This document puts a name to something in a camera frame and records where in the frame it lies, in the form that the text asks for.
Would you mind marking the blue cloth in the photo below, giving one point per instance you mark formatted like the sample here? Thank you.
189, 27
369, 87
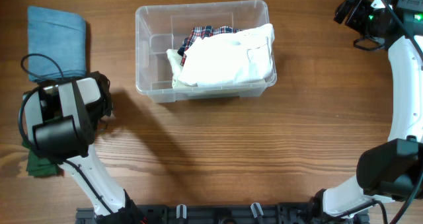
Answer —
56, 43

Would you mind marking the dark green cloth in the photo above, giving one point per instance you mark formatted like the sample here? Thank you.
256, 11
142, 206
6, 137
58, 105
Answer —
40, 167

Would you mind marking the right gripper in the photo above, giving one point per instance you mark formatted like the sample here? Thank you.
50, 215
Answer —
361, 6

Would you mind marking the plaid flannel cloth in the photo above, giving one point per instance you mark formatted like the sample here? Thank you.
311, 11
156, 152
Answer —
202, 32

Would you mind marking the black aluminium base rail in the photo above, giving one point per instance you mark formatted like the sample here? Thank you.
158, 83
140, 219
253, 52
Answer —
271, 214

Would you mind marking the clear plastic storage bin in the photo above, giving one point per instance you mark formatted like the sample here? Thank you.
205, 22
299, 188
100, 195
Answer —
162, 27

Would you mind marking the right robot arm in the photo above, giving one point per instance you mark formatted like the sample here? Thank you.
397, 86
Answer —
391, 172

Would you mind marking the white cloth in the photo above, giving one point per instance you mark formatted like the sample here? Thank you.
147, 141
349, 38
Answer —
258, 40

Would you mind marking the cream cloth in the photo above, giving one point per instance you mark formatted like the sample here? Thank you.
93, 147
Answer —
175, 68

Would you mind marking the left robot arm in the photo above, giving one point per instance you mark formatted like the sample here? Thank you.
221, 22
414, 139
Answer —
58, 121

